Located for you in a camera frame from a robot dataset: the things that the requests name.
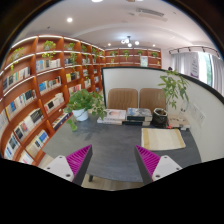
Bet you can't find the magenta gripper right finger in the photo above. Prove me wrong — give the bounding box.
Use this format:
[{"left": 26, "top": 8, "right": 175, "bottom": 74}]
[{"left": 134, "top": 144, "right": 183, "bottom": 186}]

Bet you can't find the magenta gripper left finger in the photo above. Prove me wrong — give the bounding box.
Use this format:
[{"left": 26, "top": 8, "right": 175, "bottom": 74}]
[{"left": 44, "top": 144, "right": 94, "bottom": 187}]

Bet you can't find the right stack of dark books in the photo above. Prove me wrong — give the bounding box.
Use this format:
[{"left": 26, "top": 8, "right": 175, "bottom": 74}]
[{"left": 123, "top": 108, "right": 152, "bottom": 126}]

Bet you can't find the left stack of books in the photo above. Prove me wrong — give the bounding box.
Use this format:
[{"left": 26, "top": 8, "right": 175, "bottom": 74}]
[{"left": 97, "top": 109, "right": 126, "bottom": 125}]

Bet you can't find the potted green plant white pot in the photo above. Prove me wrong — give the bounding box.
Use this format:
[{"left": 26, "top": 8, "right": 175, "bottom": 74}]
[{"left": 64, "top": 89, "right": 106, "bottom": 131}]

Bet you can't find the right tan chair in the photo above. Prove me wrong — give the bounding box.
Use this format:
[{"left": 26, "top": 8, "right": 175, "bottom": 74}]
[{"left": 139, "top": 88, "right": 166, "bottom": 112}]

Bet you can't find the tan chair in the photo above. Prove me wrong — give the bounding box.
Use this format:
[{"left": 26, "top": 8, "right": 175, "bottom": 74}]
[
  {"left": 139, "top": 88, "right": 166, "bottom": 112},
  {"left": 107, "top": 88, "right": 138, "bottom": 110}
]

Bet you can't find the left tan chair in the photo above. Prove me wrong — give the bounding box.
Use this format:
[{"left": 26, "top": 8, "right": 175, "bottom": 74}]
[{"left": 107, "top": 88, "right": 138, "bottom": 110}]

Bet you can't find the white partition panel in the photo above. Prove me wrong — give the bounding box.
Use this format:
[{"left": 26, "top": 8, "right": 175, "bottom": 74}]
[{"left": 100, "top": 66, "right": 224, "bottom": 163}]

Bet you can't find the tall plant in black pot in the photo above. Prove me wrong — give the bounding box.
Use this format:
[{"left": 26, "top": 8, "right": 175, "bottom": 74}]
[{"left": 152, "top": 67, "right": 189, "bottom": 128}]

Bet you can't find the orange wooden bookshelf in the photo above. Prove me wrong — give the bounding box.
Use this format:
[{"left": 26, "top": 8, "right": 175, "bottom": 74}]
[{"left": 0, "top": 35, "right": 106, "bottom": 165}]

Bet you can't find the white window curtain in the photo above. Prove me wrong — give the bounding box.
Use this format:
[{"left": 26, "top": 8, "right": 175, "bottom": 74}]
[{"left": 171, "top": 52, "right": 224, "bottom": 96}]

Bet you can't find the ceiling chandelier lamp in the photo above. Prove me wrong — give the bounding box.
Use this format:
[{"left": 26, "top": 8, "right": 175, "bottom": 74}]
[{"left": 121, "top": 36, "right": 140, "bottom": 48}]

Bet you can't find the books stack near wall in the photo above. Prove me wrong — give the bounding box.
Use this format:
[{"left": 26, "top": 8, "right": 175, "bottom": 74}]
[{"left": 168, "top": 114, "right": 190, "bottom": 130}]

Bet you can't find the back wall orange shelf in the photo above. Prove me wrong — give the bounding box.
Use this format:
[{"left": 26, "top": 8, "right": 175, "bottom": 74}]
[{"left": 105, "top": 47, "right": 162, "bottom": 69}]

